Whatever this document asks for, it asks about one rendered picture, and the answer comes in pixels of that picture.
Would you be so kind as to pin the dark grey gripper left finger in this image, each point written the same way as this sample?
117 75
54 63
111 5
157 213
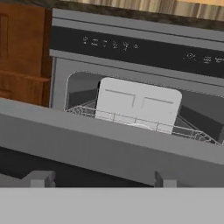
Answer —
40 178

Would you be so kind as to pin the grey dishwasher door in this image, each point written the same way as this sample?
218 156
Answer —
96 145

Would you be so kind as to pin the grey dishwasher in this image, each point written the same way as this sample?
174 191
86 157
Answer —
137 49

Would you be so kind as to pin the brown wooden cupboard door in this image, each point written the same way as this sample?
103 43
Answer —
22 55

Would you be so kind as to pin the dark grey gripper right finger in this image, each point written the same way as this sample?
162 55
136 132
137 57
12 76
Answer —
166 180

